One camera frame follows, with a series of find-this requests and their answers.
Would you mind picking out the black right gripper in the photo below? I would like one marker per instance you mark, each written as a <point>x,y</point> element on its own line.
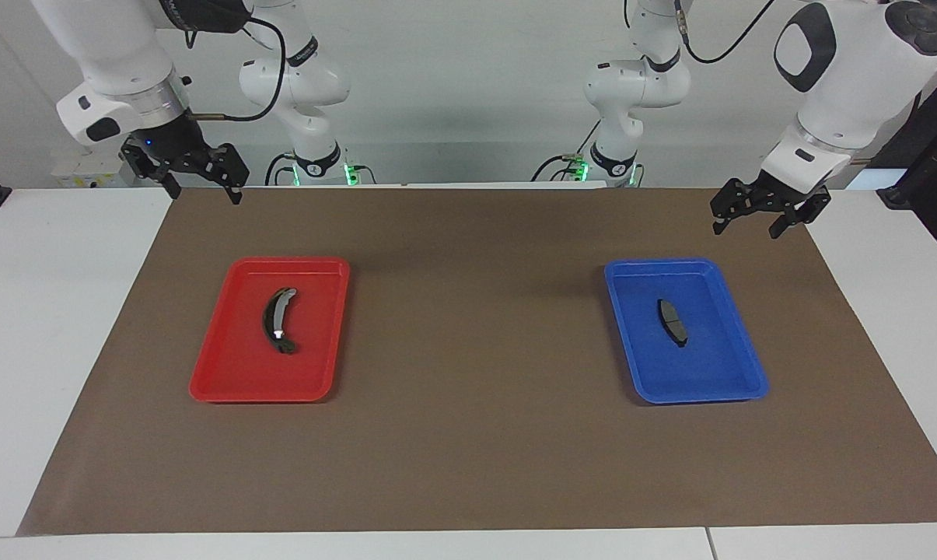
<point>176,148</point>

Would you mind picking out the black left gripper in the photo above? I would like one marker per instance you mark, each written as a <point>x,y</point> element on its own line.
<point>771,198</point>

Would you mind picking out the dark brake pad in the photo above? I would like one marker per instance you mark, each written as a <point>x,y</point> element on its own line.
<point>673,320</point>

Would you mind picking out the curved brake shoe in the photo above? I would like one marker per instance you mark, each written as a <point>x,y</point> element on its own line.
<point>270,315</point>

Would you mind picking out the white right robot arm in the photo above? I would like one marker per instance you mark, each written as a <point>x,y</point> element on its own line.
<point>118,54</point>

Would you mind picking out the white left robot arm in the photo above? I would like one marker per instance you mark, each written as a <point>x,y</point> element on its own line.
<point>849,85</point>

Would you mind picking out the blue plastic tray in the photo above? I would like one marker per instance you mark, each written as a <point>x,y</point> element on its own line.
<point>709,373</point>

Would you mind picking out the red plastic tray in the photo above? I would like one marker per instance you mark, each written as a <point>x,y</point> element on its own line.
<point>235,365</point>

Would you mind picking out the brown table mat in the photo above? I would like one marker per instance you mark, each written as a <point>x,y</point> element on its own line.
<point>468,451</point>

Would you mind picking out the white wall socket box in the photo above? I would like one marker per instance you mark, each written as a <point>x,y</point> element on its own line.
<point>87,179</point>

